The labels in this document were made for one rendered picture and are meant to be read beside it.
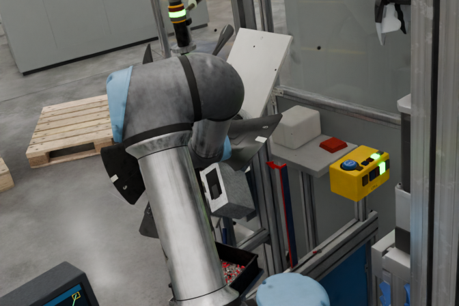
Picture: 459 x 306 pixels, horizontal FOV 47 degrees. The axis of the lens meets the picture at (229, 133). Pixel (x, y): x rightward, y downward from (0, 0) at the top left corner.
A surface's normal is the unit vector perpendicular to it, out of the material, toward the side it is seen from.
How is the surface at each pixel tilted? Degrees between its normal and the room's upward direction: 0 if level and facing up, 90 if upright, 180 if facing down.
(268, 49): 50
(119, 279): 0
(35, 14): 90
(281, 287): 8
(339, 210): 90
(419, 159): 90
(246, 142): 17
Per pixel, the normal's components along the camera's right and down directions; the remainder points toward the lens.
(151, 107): 0.09, -0.13
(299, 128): 0.65, 0.25
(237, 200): 0.71, -0.52
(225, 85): 0.71, 0.00
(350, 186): -0.75, 0.39
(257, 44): -0.66, -0.27
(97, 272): -0.15, -0.88
